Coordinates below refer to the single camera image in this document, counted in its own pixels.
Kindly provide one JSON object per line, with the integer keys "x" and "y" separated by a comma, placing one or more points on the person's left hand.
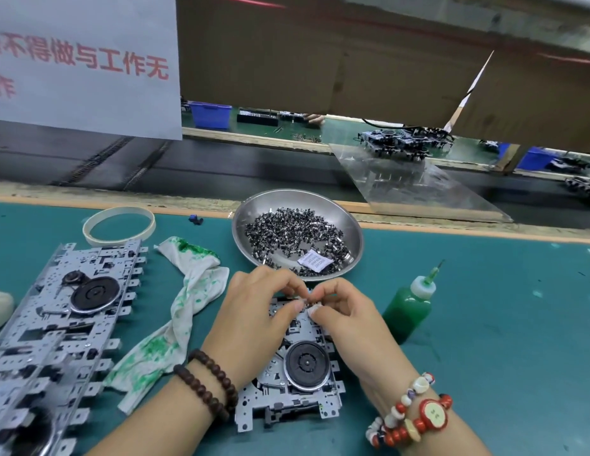
{"x": 252, "y": 323}

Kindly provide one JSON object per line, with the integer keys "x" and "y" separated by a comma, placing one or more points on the person's right hand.
{"x": 361, "y": 337}

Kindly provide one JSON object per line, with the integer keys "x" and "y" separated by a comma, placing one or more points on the green glue squeeze bottle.
{"x": 404, "y": 313}

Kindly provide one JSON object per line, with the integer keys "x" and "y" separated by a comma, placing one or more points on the pile of small metal parts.
{"x": 290, "y": 232}

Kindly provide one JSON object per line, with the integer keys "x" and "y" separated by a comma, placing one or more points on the round metal bowl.
{"x": 262, "y": 199}

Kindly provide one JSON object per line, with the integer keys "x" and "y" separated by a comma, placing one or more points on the black conveyor belt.
{"x": 228, "y": 166}

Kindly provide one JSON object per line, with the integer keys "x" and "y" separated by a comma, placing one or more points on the finished mechanisms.
{"x": 400, "y": 142}

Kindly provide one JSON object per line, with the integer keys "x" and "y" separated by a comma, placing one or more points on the white green-stained cloth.
{"x": 195, "y": 266}

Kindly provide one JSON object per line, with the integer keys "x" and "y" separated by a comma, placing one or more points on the small blue cap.
{"x": 194, "y": 219}

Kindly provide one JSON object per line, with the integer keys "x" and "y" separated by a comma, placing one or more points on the clear plastic sheet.
{"x": 428, "y": 190}

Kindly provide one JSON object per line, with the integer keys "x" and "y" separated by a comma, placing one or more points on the black flat box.
{"x": 258, "y": 116}

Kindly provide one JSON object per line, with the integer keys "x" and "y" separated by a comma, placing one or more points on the blue plastic bin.
{"x": 209, "y": 116}
{"x": 537, "y": 159}

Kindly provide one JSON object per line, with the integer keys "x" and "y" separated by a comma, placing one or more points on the brown cardboard panel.
{"x": 323, "y": 61}

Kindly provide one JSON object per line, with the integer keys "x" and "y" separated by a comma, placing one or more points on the white paper sign red text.
{"x": 86, "y": 90}

